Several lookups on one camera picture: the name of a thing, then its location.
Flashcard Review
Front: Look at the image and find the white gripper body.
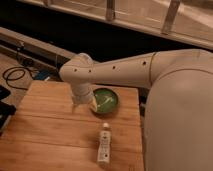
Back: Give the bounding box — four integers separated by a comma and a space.
71, 83, 94, 112

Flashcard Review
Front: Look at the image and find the white plastic bottle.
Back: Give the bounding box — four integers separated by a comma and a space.
97, 123, 111, 168

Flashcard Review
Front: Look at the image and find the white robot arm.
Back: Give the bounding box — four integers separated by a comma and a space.
59, 49, 213, 171

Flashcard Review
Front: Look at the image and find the green ceramic bowl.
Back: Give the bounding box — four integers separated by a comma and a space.
89, 88, 119, 115

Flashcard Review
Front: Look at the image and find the blue object on floor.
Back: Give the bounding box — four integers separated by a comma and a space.
34, 70, 50, 81

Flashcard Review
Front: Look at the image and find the black equipment at left edge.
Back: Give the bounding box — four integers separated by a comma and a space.
0, 85, 16, 135

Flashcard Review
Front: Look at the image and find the black coiled cable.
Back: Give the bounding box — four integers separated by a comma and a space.
2, 65, 35, 90

